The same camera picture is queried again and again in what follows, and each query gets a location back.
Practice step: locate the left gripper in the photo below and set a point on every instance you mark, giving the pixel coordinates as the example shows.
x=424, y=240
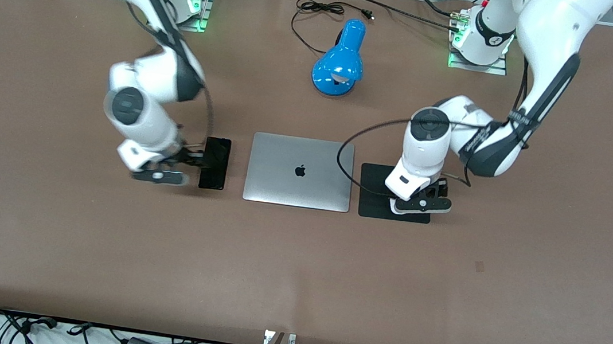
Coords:
x=442, y=185

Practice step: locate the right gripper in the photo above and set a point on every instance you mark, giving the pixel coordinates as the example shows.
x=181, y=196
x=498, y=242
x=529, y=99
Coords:
x=188, y=155

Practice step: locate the black smartphone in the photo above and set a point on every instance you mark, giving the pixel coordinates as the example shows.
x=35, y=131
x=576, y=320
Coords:
x=216, y=176

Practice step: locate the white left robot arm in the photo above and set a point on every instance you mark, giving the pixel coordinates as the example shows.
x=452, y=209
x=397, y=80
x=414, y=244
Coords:
x=554, y=27

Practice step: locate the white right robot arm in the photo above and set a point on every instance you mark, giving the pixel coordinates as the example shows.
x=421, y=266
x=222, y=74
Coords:
x=140, y=112

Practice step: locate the black mouse pad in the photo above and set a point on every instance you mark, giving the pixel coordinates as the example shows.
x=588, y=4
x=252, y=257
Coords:
x=372, y=202

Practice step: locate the silver closed laptop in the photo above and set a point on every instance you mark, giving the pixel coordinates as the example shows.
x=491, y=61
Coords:
x=299, y=172

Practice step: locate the brown table cover mat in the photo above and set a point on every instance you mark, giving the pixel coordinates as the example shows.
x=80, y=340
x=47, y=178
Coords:
x=296, y=263

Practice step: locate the blue desk lamp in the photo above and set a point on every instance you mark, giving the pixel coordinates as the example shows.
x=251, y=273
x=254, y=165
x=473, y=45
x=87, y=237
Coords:
x=339, y=63

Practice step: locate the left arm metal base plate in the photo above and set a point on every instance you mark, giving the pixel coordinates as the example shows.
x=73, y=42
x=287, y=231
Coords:
x=477, y=67

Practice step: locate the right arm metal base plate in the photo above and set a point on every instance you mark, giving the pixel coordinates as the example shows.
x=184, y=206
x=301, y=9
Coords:
x=207, y=8

